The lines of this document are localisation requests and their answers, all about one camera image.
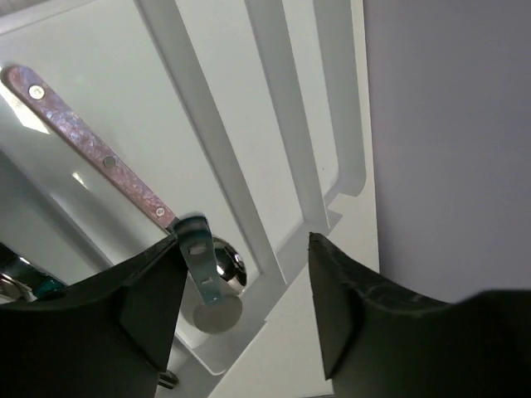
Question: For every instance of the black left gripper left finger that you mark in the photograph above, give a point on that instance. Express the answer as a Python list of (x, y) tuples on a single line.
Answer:
[(106, 336)]

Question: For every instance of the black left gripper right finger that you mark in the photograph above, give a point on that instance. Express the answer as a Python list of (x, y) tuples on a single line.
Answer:
[(379, 339)]

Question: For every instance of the green handled spoon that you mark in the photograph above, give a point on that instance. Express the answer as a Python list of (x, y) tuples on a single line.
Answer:
[(217, 271)]

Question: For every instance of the green handled fork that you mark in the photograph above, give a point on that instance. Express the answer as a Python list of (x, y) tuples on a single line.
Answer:
[(22, 281)]

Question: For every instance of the pink handled spoon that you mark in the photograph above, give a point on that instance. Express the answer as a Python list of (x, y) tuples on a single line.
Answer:
[(51, 109)]

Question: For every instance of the white cutlery tray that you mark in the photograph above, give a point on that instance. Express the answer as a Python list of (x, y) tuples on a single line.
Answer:
[(254, 113)]

